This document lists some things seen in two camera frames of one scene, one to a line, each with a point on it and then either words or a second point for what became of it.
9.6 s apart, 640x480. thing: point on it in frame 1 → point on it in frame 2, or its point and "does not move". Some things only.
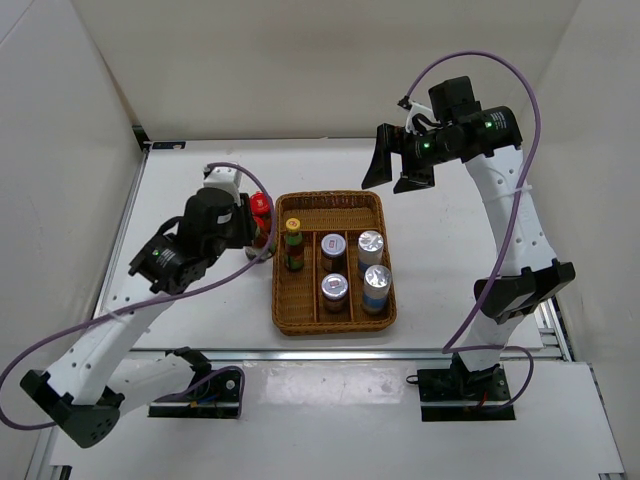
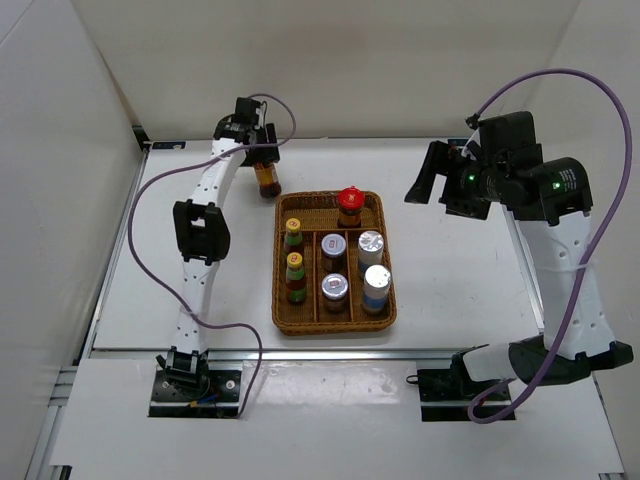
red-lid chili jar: x=262 y=224 → x=267 y=179
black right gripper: x=389 y=140 → x=436 y=162
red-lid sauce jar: x=259 y=204 → x=350 y=203
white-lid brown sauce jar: x=333 y=248 does not move
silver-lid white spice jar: x=369 y=251 does not move
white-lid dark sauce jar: x=334 y=288 does not move
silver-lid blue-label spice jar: x=376 y=285 does not move
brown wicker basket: x=331 y=263 does not move
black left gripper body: x=239 y=230 → x=259 y=155
